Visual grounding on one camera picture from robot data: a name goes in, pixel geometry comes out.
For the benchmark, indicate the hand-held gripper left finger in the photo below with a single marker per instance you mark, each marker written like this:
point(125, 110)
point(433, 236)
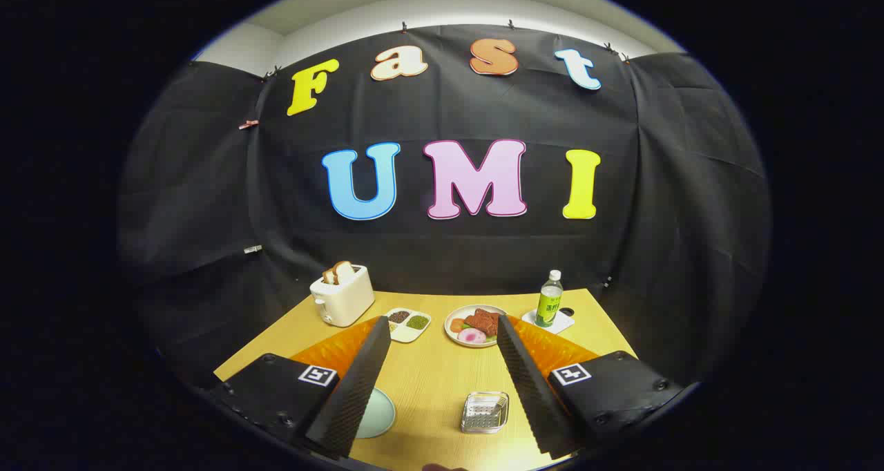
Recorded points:
point(359, 388)

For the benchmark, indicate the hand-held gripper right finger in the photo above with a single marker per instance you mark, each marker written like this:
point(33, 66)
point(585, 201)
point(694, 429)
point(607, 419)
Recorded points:
point(528, 388)

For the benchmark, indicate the light green plate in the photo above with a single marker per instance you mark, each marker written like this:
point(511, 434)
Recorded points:
point(378, 416)

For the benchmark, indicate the perforated metal basket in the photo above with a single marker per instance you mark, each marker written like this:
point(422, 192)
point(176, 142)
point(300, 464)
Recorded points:
point(483, 414)

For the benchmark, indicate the white divided dish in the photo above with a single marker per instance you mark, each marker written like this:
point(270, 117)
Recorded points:
point(409, 335)

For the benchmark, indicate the white square coaster tray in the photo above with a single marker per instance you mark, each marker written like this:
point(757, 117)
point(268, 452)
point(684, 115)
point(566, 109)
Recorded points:
point(563, 322)

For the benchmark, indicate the pink round food slice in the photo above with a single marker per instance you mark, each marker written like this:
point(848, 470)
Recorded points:
point(472, 336)

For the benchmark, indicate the brown meat pieces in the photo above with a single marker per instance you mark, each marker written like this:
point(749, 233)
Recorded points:
point(483, 321)

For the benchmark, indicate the pile of dark red beans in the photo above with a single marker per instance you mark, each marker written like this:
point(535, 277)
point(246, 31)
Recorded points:
point(399, 316)

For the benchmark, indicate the green label drink bottle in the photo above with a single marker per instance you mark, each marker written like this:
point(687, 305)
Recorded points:
point(549, 305)

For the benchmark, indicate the pile of green beans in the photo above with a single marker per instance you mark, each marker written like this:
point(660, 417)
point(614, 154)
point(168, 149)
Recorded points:
point(416, 322)

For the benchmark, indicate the white toaster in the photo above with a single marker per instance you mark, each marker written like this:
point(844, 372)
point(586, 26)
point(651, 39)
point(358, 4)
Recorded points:
point(345, 302)

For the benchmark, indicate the white round food plate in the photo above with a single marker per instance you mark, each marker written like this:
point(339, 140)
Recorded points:
point(452, 338)

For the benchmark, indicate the orange carrot slice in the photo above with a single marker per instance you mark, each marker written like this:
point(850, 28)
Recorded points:
point(456, 324)

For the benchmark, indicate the white bread slice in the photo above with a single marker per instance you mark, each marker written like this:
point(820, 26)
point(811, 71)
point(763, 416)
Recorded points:
point(344, 271)
point(329, 276)

